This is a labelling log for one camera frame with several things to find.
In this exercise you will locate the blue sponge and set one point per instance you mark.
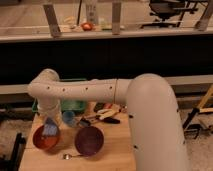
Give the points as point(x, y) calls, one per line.
point(50, 128)

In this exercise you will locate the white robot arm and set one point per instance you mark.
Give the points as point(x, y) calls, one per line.
point(156, 129)

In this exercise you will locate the purple bowl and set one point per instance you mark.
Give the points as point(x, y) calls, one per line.
point(89, 141)

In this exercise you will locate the red bowl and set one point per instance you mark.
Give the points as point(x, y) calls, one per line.
point(43, 142)

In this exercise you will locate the cream and black tool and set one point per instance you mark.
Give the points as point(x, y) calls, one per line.
point(102, 114)

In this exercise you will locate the green dish rack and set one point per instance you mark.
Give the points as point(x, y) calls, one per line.
point(78, 107)

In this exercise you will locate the blue cup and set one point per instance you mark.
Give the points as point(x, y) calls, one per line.
point(69, 119)

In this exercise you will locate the red round object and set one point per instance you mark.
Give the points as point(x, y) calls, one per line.
point(87, 26)

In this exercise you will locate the metal spoon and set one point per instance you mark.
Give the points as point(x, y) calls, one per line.
point(69, 156)

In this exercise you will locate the yellow black stand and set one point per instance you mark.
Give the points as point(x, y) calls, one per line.
point(188, 127)

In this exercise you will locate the black office chair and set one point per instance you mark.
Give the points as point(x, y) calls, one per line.
point(169, 13)

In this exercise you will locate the black handled utensil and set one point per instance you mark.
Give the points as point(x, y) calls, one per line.
point(111, 120)

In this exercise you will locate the black table leg frame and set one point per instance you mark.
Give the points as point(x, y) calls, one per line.
point(12, 163)

